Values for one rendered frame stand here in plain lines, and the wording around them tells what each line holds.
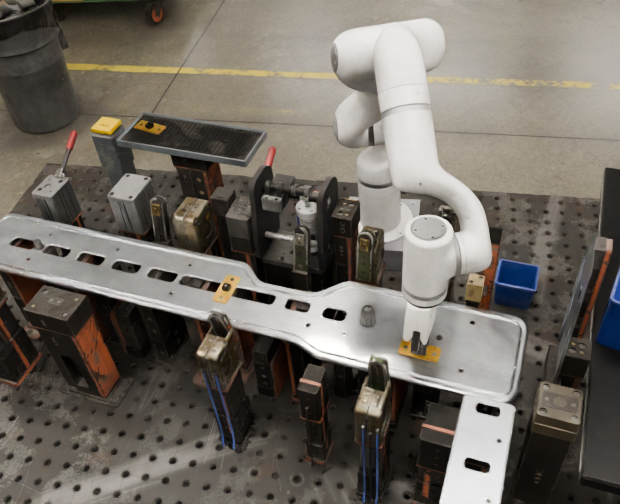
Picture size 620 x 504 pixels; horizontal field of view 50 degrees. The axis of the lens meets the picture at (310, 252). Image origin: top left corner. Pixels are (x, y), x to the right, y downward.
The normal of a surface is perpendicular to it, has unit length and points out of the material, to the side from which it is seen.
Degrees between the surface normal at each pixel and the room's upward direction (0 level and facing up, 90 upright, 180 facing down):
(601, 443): 0
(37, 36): 91
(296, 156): 0
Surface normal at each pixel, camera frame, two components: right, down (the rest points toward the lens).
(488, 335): -0.07, -0.72
